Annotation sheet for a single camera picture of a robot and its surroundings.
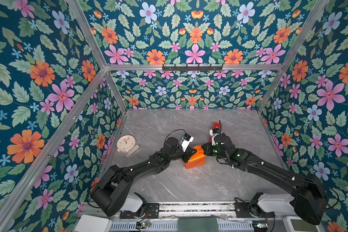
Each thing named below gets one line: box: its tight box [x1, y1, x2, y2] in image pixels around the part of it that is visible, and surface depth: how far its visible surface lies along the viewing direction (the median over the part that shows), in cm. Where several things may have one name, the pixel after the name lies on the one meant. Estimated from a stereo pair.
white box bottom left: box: [74, 214, 113, 232], surface depth 69 cm
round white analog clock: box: [116, 134, 137, 153], surface depth 99 cm
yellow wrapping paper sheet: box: [183, 144, 207, 170], surface depth 82 cm
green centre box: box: [177, 217, 219, 232], surface depth 72 cm
